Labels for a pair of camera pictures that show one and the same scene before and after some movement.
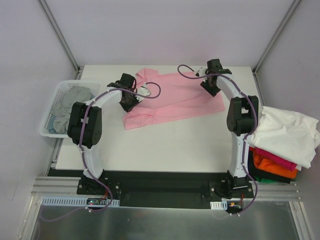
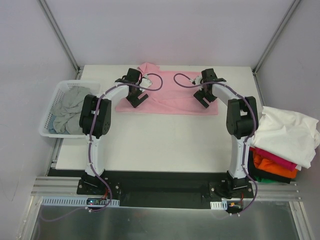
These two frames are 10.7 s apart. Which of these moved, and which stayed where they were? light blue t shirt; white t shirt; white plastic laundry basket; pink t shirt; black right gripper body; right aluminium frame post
Moved: black right gripper body; pink t shirt
Stayed: white t shirt; white plastic laundry basket; right aluminium frame post; light blue t shirt
